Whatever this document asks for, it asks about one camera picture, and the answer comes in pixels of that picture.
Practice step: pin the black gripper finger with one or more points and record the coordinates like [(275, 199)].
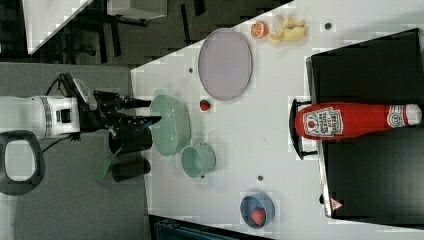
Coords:
[(130, 102), (146, 121)]

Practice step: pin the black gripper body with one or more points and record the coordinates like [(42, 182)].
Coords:
[(102, 112)]

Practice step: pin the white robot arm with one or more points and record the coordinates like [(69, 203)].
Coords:
[(50, 117)]

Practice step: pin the blue small bowl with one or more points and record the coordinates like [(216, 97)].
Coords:
[(253, 201)]

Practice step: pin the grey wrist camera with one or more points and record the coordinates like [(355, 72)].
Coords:
[(86, 94)]

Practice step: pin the peeled banana toy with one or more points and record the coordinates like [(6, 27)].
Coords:
[(287, 30)]

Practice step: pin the orange slice toy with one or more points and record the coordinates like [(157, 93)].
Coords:
[(259, 30)]

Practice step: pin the red strawberry in bowl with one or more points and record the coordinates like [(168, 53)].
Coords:
[(258, 216)]

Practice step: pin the red strawberry on table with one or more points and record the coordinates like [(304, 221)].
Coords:
[(204, 105)]

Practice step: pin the black cylinder holder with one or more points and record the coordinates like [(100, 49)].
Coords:
[(131, 140)]

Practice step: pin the green perforated colander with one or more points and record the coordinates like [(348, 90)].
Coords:
[(173, 131)]

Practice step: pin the black toaster oven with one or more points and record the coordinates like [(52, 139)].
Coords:
[(378, 177)]

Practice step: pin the green cup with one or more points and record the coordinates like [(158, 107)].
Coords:
[(198, 160)]

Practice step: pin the small black cylinder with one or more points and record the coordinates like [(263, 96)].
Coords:
[(129, 170)]

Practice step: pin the red plush ketchup bottle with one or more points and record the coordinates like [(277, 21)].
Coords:
[(340, 120)]

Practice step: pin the lavender round plate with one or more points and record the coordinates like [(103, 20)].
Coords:
[(225, 64)]

